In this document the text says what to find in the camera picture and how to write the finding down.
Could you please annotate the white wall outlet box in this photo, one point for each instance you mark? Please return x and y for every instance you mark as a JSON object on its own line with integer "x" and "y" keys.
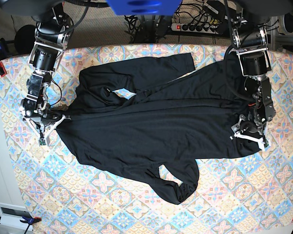
{"x": 13, "y": 210}

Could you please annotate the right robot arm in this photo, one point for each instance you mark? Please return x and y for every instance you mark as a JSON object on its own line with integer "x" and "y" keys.
{"x": 53, "y": 30}

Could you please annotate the lower left table clamp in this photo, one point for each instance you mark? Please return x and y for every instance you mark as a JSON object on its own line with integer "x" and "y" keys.
{"x": 27, "y": 220}

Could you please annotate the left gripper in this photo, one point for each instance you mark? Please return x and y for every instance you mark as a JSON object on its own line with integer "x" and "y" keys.
{"x": 246, "y": 129}

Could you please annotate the white power strip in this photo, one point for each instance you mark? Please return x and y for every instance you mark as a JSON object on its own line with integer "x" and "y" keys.
{"x": 194, "y": 28}

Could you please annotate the black t-shirt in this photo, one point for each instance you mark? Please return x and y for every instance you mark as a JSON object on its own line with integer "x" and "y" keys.
{"x": 150, "y": 119}

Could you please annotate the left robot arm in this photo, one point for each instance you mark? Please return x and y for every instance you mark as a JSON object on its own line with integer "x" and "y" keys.
{"x": 249, "y": 39}

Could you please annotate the patterned tablecloth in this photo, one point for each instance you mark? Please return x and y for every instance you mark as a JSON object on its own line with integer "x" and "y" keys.
{"x": 234, "y": 196}

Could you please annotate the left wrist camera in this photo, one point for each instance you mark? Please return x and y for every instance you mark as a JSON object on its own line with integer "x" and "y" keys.
{"x": 264, "y": 145}

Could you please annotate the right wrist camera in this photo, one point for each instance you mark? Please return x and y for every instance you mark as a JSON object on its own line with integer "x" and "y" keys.
{"x": 45, "y": 141}

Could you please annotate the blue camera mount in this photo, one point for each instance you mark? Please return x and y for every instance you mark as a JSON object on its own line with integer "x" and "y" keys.
{"x": 144, "y": 7}

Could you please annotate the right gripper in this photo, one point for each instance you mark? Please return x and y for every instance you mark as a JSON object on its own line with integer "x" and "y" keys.
{"x": 43, "y": 125}

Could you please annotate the black round stool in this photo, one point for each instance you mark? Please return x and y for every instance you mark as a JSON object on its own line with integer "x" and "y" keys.
{"x": 24, "y": 39}

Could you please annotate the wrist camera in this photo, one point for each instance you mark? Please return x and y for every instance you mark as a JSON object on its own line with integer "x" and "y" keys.
{"x": 45, "y": 141}
{"x": 264, "y": 145}

